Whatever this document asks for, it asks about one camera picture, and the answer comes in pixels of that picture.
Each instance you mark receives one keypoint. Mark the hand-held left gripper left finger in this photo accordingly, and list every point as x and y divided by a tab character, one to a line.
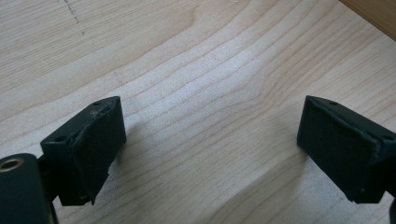
90	149

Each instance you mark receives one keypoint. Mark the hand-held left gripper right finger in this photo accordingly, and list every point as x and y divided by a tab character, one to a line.
342	149

